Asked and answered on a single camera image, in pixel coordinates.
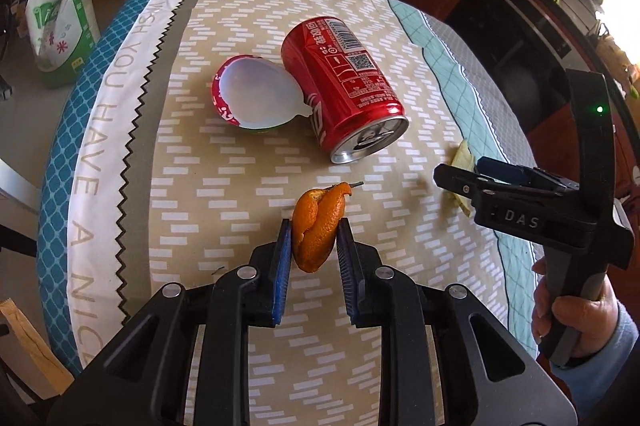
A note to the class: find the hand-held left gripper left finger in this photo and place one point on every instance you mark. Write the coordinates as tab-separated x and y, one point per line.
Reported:
282	271

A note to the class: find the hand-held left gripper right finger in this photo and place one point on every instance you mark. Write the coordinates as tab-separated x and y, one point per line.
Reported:
347	271

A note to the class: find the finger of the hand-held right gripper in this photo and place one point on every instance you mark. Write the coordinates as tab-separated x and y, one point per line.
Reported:
457	178
510	171

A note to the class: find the yellow banana peel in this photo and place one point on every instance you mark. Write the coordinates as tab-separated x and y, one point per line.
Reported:
462	156

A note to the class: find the orange peel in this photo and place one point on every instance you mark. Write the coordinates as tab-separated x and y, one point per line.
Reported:
315	231

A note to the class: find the person's right forearm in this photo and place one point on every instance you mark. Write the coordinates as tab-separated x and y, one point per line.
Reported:
610	371

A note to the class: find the person's right hand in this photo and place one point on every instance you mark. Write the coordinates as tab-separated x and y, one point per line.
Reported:
585	321

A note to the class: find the patterned quilted tablecloth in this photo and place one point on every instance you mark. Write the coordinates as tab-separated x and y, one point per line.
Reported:
200	186

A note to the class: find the black built-in oven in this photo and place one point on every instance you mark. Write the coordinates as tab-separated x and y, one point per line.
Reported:
515	21

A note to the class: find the red soda can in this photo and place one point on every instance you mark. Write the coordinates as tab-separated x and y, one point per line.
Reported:
340	81

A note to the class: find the light wooden board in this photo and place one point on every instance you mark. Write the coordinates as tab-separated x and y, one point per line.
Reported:
30	346

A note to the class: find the green and white plastic bag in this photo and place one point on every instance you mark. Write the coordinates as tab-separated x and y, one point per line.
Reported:
60	6

